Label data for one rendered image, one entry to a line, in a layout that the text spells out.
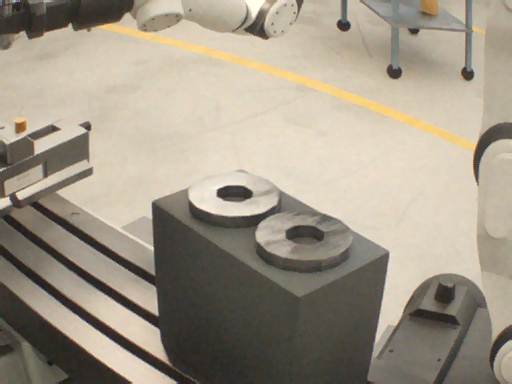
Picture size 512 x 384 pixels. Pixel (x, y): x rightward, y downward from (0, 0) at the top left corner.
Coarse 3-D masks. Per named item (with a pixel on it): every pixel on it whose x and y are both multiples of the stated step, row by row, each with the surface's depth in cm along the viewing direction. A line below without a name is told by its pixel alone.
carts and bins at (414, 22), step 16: (368, 0) 463; (384, 0) 467; (400, 0) 472; (416, 0) 477; (432, 0) 446; (384, 16) 436; (400, 16) 440; (416, 16) 444; (432, 16) 449; (448, 16) 454; (416, 32) 515; (464, 64) 448
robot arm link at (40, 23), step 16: (32, 0) 110; (48, 0) 110; (64, 0) 111; (80, 0) 112; (96, 0) 113; (32, 16) 108; (48, 16) 111; (64, 16) 112; (80, 16) 113; (96, 16) 114; (32, 32) 109
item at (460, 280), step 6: (432, 276) 178; (438, 276) 177; (450, 276) 175; (456, 276) 175; (462, 276) 175; (426, 282) 177; (456, 282) 173; (462, 282) 173; (468, 282) 174; (474, 288) 173; (474, 294) 172; (480, 294) 173; (408, 300) 179; (480, 300) 172; (480, 306) 172; (486, 306) 175
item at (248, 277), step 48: (192, 192) 95; (240, 192) 97; (192, 240) 92; (240, 240) 89; (288, 240) 87; (336, 240) 87; (192, 288) 94; (240, 288) 88; (288, 288) 82; (336, 288) 84; (192, 336) 98; (240, 336) 90; (288, 336) 84; (336, 336) 88
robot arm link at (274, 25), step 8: (280, 0) 137; (288, 0) 138; (296, 0) 141; (304, 0) 142; (272, 8) 136; (280, 8) 137; (288, 8) 139; (296, 8) 141; (272, 16) 137; (280, 16) 138; (288, 16) 140; (296, 16) 142; (264, 24) 137; (272, 24) 138; (280, 24) 140; (288, 24) 142; (264, 32) 139; (272, 32) 139; (280, 32) 141
